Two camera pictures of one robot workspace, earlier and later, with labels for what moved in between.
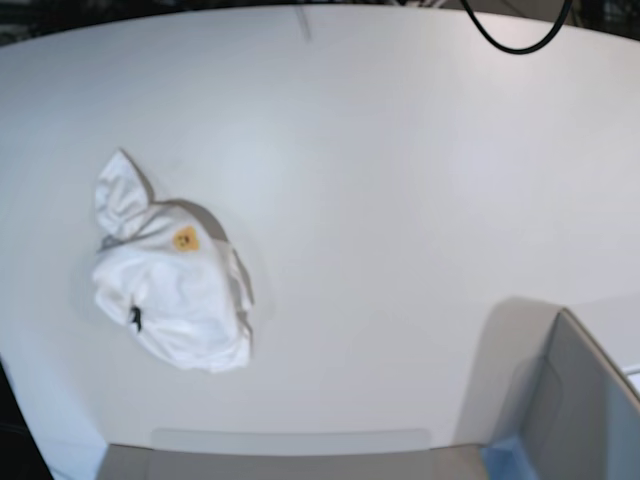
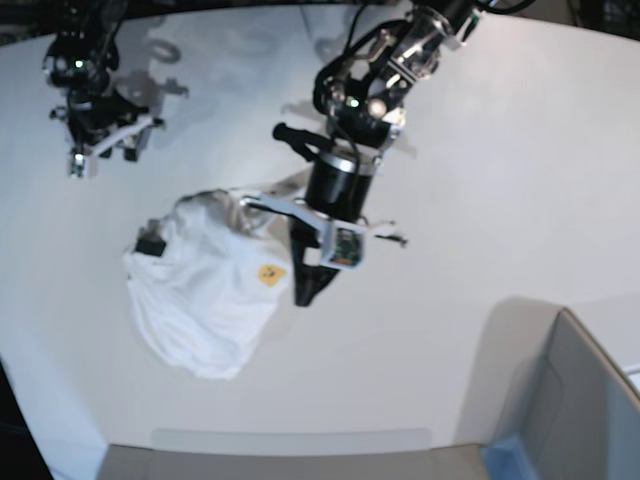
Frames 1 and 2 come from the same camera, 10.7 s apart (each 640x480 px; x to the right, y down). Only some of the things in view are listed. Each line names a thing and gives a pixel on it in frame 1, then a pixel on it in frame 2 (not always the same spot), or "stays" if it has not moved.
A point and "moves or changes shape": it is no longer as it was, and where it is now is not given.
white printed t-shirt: (165, 271) moves or changes shape
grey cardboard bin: (542, 381) stays
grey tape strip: (289, 442) stays
